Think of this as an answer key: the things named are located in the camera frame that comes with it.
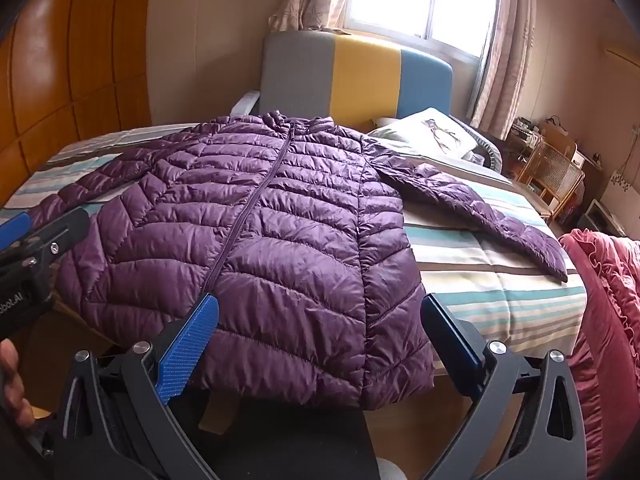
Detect grey bed rail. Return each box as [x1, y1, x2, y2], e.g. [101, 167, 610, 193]
[450, 115, 504, 177]
[231, 90, 262, 115]

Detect light wooden bed frame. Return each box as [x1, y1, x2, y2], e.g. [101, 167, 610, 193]
[10, 305, 528, 463]

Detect pink ruffled blanket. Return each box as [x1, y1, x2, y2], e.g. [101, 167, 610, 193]
[557, 228, 640, 480]

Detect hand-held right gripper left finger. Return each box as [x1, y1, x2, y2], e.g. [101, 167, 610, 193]
[52, 294, 221, 480]

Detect window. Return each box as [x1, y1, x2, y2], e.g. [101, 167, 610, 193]
[344, 0, 502, 65]

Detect white appliance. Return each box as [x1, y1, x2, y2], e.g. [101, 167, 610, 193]
[581, 199, 627, 237]

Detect cluttered desk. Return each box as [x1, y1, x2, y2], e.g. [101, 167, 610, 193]
[500, 117, 606, 196]

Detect white printed pillow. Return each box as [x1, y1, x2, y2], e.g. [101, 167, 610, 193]
[367, 107, 482, 162]

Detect person's left hand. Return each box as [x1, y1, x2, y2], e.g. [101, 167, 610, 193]
[0, 339, 37, 429]

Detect grey yellow blue headboard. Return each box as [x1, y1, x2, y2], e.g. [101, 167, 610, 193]
[259, 31, 455, 133]

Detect rattan chair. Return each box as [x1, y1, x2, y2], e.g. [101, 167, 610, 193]
[516, 140, 586, 222]

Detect striped bed sheet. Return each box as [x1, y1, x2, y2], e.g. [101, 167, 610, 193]
[0, 122, 588, 376]

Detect purple puffer jacket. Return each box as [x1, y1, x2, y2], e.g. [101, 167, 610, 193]
[30, 114, 569, 411]

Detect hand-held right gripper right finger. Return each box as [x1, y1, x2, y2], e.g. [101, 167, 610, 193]
[420, 294, 588, 480]

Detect wooden wardrobe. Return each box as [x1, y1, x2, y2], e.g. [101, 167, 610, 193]
[0, 0, 167, 211]

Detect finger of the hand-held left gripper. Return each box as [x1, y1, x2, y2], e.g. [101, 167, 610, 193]
[0, 212, 32, 252]
[0, 207, 92, 273]

